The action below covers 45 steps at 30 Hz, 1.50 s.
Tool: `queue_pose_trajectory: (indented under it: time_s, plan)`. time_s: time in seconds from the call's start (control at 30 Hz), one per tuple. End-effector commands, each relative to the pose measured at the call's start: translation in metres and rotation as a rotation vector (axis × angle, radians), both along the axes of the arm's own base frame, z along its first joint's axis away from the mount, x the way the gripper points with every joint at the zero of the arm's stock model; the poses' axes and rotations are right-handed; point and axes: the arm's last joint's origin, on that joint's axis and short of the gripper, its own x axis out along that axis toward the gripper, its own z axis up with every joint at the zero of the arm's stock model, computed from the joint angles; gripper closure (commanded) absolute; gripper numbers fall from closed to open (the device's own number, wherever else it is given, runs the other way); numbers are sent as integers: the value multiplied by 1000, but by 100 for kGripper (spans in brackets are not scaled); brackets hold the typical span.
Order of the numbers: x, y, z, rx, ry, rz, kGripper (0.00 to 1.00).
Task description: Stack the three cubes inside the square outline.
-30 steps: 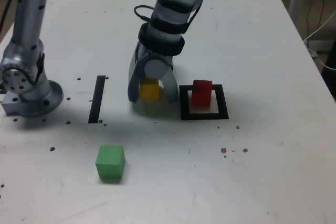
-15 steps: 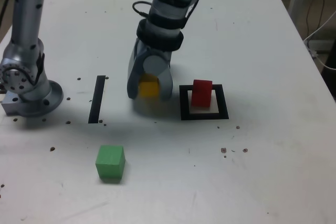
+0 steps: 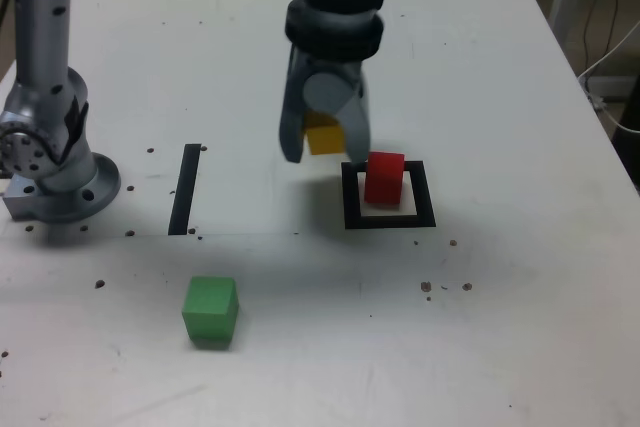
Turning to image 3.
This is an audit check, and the red cube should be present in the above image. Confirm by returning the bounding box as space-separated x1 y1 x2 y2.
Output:
363 151 405 210

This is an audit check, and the green cube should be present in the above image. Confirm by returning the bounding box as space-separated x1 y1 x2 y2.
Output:
180 276 240 344

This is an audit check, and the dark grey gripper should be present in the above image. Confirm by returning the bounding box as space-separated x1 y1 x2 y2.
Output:
277 44 374 165

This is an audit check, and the yellow cube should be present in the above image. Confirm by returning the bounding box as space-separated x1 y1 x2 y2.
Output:
302 109 348 156

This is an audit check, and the black background cable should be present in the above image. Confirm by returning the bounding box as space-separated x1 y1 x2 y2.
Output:
581 0 624 73

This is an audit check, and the black tape strip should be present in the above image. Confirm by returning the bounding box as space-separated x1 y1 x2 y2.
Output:
167 143 202 237

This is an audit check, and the black tape square outline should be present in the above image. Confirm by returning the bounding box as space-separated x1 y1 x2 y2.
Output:
341 160 437 230

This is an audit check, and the white background cable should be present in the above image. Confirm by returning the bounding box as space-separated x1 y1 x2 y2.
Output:
578 20 640 134

